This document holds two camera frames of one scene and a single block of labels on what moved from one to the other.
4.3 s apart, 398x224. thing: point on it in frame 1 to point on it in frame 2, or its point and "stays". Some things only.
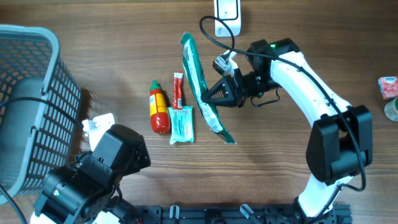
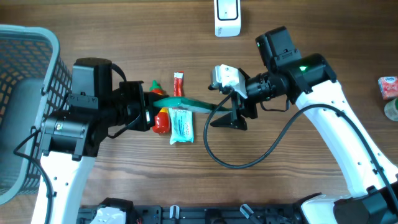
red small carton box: x=388 y=86 stays
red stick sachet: x=177 y=104 stays
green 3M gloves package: x=208 y=109 to x=188 y=104
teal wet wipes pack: x=181 y=124 stays
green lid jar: x=391 y=109 stays
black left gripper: x=144 y=160 to x=146 y=99
